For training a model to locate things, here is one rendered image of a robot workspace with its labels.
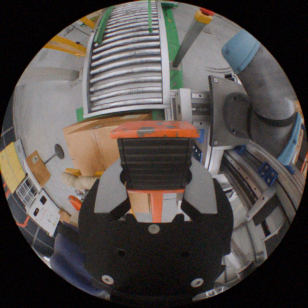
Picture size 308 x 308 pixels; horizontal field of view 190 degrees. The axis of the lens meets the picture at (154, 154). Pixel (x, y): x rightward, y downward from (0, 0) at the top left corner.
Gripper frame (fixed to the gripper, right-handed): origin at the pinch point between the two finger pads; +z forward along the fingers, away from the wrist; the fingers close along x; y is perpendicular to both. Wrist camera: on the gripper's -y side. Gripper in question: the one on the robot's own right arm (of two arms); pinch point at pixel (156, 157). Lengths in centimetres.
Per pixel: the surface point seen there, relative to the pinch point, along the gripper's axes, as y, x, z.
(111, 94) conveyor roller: -19, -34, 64
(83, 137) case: 3.4, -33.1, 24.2
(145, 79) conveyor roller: -27, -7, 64
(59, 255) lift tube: 20.0, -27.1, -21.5
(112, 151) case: 10.7, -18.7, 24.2
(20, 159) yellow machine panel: 53, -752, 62
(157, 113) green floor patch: 5, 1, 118
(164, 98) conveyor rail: -11, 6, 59
